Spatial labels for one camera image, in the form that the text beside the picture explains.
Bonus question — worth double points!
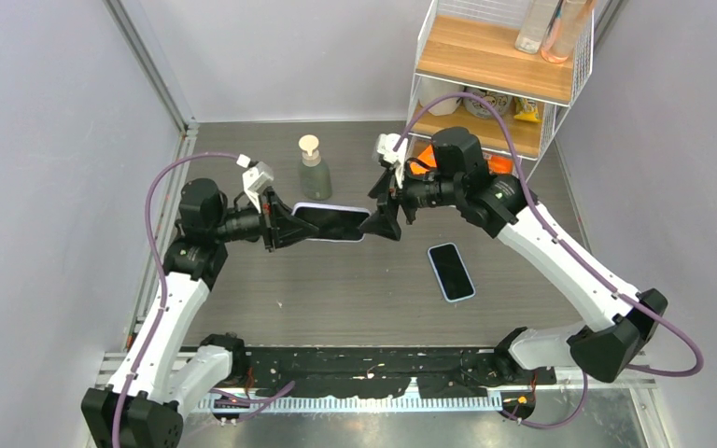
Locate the white cup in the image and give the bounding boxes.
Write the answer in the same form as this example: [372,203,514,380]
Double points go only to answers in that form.
[417,77,464,116]

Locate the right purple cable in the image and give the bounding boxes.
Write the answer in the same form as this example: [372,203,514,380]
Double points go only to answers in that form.
[392,92,706,378]

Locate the green soap pump bottle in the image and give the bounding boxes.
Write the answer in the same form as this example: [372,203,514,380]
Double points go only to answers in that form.
[298,134,332,201]

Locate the purple cable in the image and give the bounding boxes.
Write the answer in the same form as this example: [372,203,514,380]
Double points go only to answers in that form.
[109,151,242,448]
[392,92,706,378]

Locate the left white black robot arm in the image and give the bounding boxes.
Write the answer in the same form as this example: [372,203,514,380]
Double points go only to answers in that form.
[81,178,318,447]

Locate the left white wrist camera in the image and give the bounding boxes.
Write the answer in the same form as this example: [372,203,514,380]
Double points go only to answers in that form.
[235,154,274,212]

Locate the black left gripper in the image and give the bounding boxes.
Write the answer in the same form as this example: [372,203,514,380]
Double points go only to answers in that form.
[211,186,318,252]

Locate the printed ceramic mug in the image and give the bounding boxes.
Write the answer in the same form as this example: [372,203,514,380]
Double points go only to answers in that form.
[462,87,513,119]

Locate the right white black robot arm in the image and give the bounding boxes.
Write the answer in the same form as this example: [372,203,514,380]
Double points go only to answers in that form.
[359,127,668,384]

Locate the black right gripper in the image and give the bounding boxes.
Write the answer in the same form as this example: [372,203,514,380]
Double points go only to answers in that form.
[359,159,462,241]

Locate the aluminium frame rail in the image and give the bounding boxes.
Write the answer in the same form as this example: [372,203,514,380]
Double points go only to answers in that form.
[104,0,199,133]

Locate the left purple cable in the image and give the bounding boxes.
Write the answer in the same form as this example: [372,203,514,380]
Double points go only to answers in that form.
[109,151,242,448]

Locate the clear glass bottle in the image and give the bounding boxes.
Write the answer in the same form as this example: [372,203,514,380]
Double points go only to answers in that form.
[514,0,561,54]

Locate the orange razor box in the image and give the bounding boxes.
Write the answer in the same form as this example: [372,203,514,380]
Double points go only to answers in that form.
[487,154,515,175]

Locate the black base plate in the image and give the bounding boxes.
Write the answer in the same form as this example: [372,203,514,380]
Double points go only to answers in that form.
[226,346,556,399]

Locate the white wire wooden shelf rack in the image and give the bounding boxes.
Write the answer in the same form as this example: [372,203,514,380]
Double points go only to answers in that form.
[407,1,595,174]

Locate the phone in light blue case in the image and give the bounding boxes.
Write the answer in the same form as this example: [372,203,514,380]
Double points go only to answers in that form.
[428,243,476,303]

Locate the orange yellow sponge box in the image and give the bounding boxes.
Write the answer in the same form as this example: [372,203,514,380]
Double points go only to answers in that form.
[408,146,437,175]

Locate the phone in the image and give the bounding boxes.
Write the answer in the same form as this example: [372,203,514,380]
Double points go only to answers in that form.
[292,203,371,243]
[428,243,476,303]

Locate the pink tinted glass bottle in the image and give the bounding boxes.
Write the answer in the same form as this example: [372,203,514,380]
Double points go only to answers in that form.
[541,0,596,63]

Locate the yellow snack packet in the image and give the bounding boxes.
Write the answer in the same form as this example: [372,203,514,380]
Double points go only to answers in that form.
[513,97,542,123]

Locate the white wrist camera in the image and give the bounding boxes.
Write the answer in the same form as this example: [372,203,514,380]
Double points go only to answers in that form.
[235,154,274,212]
[374,133,409,188]

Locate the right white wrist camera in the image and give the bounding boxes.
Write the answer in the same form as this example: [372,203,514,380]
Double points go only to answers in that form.
[374,133,409,188]

